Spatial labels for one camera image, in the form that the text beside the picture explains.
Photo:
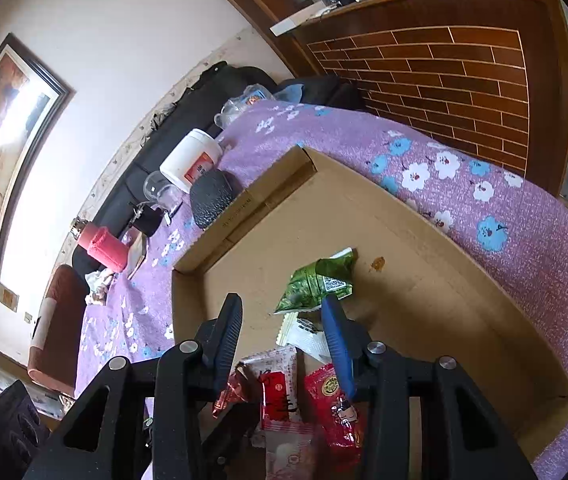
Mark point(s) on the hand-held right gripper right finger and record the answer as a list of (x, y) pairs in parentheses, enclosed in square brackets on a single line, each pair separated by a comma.
[(339, 350)]

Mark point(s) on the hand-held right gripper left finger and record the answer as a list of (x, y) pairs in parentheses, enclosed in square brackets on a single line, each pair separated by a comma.
[(226, 350)]

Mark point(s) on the red foil snack packet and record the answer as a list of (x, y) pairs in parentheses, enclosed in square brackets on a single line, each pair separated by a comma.
[(236, 390)]

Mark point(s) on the red cartoon snack packet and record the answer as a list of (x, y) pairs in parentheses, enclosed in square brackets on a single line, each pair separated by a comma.
[(331, 410)]

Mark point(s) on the red and white snack packet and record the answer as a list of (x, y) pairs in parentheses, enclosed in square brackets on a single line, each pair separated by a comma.
[(276, 385)]

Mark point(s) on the green snack packet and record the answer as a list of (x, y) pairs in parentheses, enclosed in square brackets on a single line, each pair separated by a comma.
[(309, 280)]

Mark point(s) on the pink and white snack packet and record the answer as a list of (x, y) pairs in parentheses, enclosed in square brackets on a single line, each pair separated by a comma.
[(289, 452)]

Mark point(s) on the cardboard box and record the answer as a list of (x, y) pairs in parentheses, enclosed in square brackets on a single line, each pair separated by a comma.
[(413, 260)]

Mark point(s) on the brown upholstered chair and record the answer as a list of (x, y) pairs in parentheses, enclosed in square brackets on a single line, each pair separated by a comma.
[(59, 360)]

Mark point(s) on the small colourful booklet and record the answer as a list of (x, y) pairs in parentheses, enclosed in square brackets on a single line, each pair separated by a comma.
[(136, 255)]

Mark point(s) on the crumpled paper wrappers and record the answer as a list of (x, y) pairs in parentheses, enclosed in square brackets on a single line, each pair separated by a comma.
[(99, 285)]

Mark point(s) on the small black pouch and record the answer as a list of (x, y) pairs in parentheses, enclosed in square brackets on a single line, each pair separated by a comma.
[(149, 222)]

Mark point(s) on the black textured case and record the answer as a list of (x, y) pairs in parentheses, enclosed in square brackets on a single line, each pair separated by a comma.
[(211, 197)]

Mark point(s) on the pink bottle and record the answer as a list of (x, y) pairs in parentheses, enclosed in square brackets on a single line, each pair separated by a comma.
[(106, 250)]

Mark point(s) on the clear glass cup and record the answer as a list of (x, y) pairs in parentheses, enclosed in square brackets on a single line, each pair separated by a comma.
[(161, 190), (226, 115)]

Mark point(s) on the white jar red label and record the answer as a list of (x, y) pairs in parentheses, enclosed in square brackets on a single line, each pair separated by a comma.
[(189, 157)]

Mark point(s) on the purple floral bedsheet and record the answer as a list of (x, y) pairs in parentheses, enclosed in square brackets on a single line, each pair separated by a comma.
[(463, 195)]

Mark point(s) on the black sofa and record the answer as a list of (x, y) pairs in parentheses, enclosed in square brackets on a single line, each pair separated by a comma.
[(184, 120)]

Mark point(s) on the black jacket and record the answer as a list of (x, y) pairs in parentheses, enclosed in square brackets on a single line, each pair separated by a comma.
[(329, 92)]

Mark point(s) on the blue cloth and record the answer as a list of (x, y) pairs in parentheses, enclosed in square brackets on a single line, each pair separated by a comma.
[(289, 94)]

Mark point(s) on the framed painting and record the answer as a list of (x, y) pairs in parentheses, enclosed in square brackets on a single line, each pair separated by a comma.
[(9, 150)]

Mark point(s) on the wooden cabinet with clutter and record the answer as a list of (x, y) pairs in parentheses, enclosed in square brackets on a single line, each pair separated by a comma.
[(438, 75)]

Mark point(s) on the white flat box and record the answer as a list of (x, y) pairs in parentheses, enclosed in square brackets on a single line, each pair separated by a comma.
[(294, 22)]

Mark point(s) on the small yellow wall plaque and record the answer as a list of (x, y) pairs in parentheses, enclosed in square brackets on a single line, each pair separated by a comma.
[(8, 296)]

